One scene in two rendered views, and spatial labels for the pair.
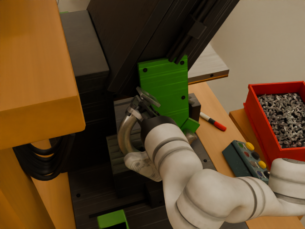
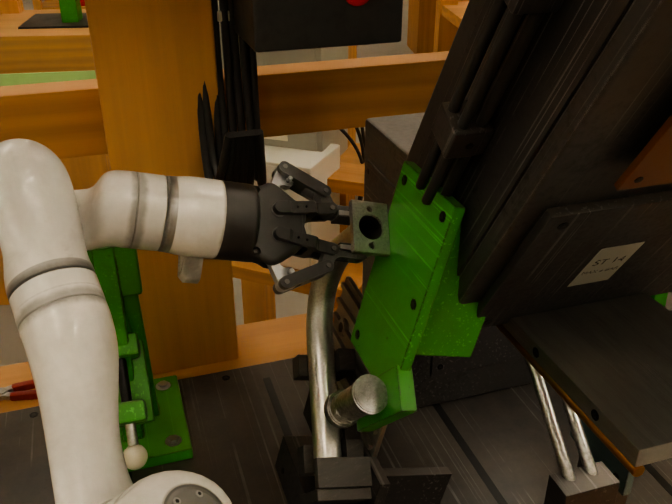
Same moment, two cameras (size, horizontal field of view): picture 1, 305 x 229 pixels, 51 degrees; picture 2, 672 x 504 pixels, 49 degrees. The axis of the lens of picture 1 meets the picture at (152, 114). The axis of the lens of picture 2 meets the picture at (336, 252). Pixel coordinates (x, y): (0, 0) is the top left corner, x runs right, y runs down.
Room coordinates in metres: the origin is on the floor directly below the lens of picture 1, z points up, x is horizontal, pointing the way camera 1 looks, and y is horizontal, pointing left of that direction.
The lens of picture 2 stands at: (0.49, -0.65, 1.54)
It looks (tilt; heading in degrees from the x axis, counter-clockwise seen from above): 28 degrees down; 90
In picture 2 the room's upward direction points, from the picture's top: straight up
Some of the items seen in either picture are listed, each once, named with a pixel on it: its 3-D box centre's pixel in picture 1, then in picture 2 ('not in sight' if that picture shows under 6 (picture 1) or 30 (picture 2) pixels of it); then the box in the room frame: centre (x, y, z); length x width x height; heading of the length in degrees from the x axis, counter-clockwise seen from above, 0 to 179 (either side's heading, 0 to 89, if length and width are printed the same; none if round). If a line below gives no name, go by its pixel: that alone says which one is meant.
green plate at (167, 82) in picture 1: (160, 92); (430, 276); (0.59, -0.02, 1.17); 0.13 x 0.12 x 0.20; 18
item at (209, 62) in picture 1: (155, 70); (578, 318); (0.74, -0.01, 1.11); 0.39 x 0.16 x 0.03; 108
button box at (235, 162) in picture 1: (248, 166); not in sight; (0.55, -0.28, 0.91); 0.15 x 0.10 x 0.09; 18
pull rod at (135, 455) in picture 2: not in sight; (132, 438); (0.27, -0.02, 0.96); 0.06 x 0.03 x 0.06; 108
